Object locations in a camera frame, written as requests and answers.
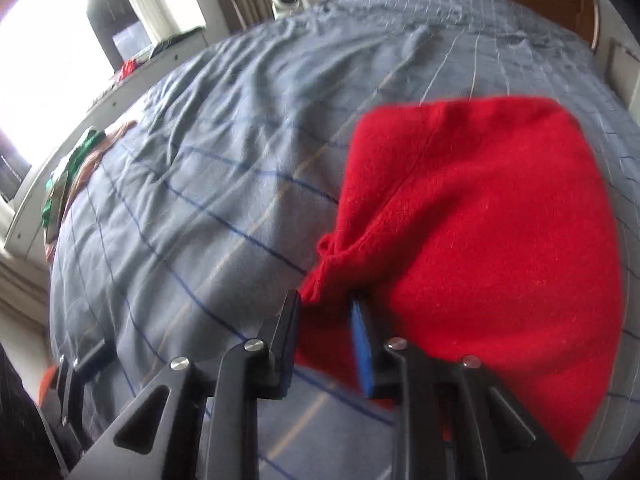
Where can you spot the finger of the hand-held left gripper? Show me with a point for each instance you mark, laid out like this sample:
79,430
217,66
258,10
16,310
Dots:
95,365

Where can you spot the brown cloth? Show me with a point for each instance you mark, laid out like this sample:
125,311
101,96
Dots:
107,142

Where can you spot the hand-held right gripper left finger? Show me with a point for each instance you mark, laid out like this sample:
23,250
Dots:
287,350

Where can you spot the green cloth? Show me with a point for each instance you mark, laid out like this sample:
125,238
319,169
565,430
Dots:
75,165

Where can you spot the grey striped duvet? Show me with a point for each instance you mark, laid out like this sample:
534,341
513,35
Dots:
200,185

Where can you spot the orange object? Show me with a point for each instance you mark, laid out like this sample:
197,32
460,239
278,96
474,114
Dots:
48,385

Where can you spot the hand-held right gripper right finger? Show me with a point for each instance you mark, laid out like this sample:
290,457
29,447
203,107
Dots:
361,350

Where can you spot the small red object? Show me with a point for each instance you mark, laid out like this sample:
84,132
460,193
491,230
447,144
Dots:
129,68

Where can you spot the red knit sweater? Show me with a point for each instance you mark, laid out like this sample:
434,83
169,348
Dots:
475,235

